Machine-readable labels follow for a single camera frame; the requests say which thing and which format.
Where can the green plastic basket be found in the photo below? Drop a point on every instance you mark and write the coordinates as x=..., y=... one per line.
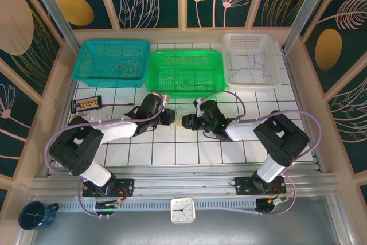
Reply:
x=186, y=67

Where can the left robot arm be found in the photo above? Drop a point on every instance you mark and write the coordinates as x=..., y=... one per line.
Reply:
x=117, y=130

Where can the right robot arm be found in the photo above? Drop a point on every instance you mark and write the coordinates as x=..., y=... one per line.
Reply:
x=243, y=130

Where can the clear plastic block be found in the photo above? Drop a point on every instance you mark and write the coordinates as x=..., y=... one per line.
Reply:
x=89, y=115

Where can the black connector board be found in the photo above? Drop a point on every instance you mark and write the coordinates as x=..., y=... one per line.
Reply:
x=86, y=104

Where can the teal plastic basket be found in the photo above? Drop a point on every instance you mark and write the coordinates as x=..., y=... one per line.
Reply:
x=109, y=55

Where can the white plastic basket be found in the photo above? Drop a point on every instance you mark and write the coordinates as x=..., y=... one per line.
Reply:
x=249, y=55

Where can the white square clock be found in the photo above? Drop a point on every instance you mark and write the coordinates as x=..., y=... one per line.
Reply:
x=183, y=210

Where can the black controller board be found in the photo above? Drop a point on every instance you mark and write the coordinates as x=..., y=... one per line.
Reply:
x=106, y=206
x=266, y=206

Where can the dark blue mug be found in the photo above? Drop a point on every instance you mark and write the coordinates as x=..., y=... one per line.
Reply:
x=33, y=216

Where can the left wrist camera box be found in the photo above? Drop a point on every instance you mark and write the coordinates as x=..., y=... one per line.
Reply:
x=165, y=99

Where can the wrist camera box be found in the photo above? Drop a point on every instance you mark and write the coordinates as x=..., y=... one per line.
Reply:
x=165, y=99
x=197, y=107

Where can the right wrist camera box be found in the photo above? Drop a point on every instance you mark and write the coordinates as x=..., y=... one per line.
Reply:
x=197, y=107

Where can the aluminium rail frame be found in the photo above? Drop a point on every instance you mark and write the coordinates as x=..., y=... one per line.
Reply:
x=186, y=183

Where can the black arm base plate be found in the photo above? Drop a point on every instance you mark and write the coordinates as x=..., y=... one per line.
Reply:
x=242, y=186
x=127, y=186

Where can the aluminium corner post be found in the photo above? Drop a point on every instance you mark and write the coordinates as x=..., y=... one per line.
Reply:
x=309, y=4
x=57, y=18

